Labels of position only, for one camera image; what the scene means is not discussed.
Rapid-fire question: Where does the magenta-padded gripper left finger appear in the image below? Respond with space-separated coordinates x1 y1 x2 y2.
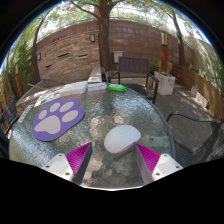
43 142 94 186

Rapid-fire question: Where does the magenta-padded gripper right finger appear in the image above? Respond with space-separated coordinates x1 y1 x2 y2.
133 142 184 186

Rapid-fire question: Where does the white computer mouse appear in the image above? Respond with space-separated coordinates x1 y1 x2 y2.
103 124 142 155

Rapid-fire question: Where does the purple paw-shaped mouse pad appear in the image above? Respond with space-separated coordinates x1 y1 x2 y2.
31 97 86 142

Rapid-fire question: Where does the black metal mesh chair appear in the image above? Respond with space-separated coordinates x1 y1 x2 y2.
0 94 20 135
165 110 224 164

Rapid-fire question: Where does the colourful picture sheet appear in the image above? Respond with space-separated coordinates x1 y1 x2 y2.
34 89 63 108

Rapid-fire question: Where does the white licence plate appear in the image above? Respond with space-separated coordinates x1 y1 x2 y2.
17 103 35 124

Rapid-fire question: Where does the open white book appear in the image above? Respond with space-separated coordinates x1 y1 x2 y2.
59 81 89 98

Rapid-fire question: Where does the small white blue book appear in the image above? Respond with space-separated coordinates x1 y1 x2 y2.
87 82 108 92

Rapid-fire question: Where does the white planter box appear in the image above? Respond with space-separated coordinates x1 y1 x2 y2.
153 70 176 96

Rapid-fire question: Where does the green packet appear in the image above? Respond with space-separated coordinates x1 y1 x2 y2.
107 83 127 93

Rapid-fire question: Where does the stone fountain basin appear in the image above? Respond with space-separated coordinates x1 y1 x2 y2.
14 64 103 108

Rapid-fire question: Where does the dark slatted wooden chair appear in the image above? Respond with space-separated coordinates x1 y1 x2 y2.
107 56 160 105

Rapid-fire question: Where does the large tree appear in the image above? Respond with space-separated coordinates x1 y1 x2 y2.
66 0 141 72

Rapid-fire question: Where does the wooden post lamp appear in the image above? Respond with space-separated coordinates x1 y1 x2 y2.
13 59 24 98
160 31 170 73

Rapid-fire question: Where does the grey wall utility box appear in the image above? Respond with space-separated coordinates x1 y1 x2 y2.
112 50 124 64

